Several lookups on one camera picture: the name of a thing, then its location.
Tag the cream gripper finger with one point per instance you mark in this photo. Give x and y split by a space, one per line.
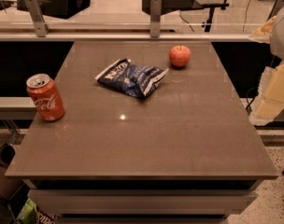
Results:
262 34
270 99

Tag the red apple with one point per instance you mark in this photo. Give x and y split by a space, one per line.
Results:
179 56

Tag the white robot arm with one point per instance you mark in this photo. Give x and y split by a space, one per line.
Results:
277 40

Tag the red coke can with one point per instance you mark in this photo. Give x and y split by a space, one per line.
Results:
46 97

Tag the blue chip bag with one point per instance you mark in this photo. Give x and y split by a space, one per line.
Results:
138 81

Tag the grey table drawer unit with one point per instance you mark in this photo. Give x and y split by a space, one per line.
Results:
140 203

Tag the green snack bag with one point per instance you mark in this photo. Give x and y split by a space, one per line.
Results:
27 215

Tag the dark bin at left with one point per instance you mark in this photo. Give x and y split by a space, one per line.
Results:
8 186

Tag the right metal rail bracket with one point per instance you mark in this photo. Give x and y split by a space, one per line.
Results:
277 9

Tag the metal rail bracket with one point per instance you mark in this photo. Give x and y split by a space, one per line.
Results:
155 17
277 9
40 26

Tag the middle metal rail bracket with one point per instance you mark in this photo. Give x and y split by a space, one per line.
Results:
155 17

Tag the left metal rail bracket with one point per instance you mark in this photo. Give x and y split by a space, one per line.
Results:
40 26

